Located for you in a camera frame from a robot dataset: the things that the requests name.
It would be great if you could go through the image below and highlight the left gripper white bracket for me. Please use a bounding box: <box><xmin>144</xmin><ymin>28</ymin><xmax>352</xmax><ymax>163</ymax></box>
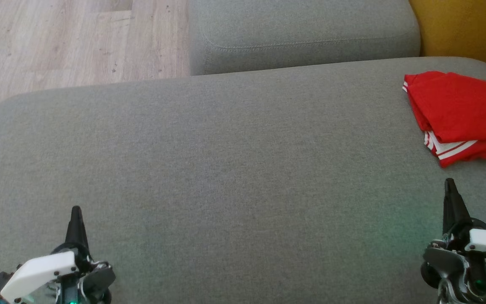
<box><xmin>0</xmin><ymin>206</ymin><xmax>116</xmax><ymax>304</ymax></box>

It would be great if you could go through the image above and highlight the red basketball jersey white trim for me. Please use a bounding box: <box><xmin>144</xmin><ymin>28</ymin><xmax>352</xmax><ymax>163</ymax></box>
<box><xmin>402</xmin><ymin>71</ymin><xmax>486</xmax><ymax>146</ymax></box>

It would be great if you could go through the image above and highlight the grey fabric sofa seat cushion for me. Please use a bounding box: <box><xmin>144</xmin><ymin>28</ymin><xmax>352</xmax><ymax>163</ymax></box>
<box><xmin>0</xmin><ymin>56</ymin><xmax>486</xmax><ymax>304</ymax></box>

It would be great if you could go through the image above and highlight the mustard yellow upholstered panel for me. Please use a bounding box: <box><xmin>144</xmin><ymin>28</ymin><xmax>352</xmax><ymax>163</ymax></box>
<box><xmin>409</xmin><ymin>0</ymin><xmax>486</xmax><ymax>83</ymax></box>

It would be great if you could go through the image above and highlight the grey fabric sofa back cushion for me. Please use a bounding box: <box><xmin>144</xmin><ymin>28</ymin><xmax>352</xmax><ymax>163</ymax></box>
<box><xmin>188</xmin><ymin>0</ymin><xmax>421</xmax><ymax>76</ymax></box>

